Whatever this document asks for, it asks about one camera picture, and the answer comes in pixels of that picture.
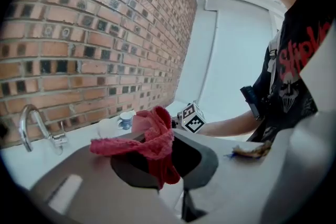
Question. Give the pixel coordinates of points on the blue patterned cup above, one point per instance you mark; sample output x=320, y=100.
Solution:
x=126, y=121

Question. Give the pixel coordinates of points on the red cloth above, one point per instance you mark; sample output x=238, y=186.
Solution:
x=157, y=144

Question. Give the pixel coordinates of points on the person's black printed t-shirt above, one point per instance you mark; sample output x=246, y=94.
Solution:
x=291, y=105

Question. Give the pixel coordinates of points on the white cup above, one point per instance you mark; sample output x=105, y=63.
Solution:
x=107, y=128

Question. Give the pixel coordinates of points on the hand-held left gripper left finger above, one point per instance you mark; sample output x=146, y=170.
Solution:
x=86, y=191

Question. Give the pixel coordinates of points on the black clip-on device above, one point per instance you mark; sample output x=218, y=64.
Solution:
x=252, y=102

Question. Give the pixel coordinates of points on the chrome faucet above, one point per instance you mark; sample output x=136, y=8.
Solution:
x=26, y=126

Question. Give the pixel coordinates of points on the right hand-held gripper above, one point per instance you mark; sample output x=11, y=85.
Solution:
x=193, y=120

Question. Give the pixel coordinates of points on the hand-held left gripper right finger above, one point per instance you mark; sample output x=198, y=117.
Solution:
x=244, y=183

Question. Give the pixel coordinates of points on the person's right forearm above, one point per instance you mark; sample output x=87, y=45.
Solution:
x=231, y=124

